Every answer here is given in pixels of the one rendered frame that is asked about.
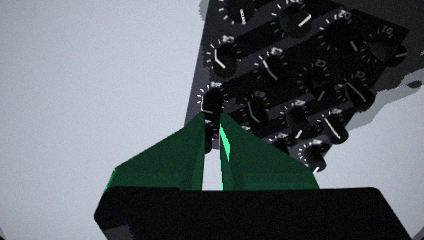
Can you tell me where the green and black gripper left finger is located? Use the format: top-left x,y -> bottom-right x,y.
104,111 -> 205,191

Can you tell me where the black knob box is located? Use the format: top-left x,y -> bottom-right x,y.
184,0 -> 410,173

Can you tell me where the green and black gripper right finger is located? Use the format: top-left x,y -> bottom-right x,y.
219,111 -> 320,190

